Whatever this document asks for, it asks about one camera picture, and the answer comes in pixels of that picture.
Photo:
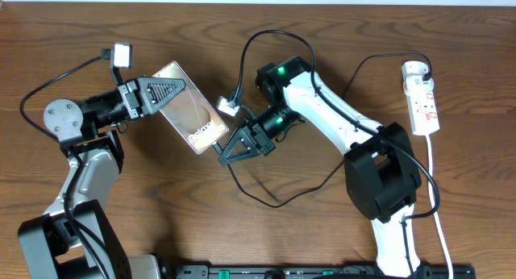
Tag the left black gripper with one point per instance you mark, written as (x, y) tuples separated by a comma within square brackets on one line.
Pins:
[(131, 98)]

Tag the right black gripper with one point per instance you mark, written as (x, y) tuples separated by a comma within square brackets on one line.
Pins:
[(264, 144)]

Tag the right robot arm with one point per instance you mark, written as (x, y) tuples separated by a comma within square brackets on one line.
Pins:
[(381, 174)]

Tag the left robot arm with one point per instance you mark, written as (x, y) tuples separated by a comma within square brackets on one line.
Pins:
[(73, 238)]

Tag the white USB charger plug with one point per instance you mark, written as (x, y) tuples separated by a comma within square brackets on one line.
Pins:
[(413, 67)]

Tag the white power strip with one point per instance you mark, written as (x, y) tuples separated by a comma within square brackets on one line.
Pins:
[(421, 105)]

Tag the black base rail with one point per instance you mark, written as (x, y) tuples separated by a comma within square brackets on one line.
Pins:
[(196, 271)]

